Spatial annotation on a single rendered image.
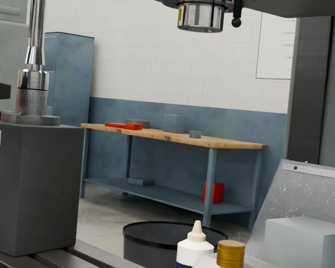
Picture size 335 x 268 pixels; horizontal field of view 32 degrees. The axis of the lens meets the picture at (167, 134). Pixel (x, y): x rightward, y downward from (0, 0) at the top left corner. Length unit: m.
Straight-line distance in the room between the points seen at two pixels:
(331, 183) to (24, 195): 0.45
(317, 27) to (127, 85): 6.72
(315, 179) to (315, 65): 0.18
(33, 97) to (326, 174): 0.46
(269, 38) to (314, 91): 5.08
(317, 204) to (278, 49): 5.06
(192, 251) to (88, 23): 7.97
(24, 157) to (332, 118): 0.47
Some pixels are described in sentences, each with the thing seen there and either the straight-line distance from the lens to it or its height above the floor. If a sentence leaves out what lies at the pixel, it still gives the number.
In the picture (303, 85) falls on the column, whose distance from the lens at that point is 0.97.
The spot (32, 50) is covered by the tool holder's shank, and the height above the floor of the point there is 1.26.
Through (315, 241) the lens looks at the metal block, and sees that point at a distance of 0.48.
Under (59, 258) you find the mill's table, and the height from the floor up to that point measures 0.97.
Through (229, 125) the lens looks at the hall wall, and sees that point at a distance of 6.26.
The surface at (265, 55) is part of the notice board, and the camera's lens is 6.04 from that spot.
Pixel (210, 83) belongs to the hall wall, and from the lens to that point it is 6.51.
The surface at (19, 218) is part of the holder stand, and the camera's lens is 0.86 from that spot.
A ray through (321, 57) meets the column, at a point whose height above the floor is 1.29.
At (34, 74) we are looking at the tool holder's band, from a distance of 0.90.
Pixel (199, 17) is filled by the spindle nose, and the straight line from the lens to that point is 0.59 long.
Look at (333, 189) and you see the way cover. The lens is 0.92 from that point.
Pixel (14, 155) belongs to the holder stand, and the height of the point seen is 1.11.
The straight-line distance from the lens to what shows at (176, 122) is 6.37.
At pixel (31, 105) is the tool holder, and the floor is 1.18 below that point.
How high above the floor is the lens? 1.20
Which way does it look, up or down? 3 degrees down
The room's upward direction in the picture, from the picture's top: 5 degrees clockwise
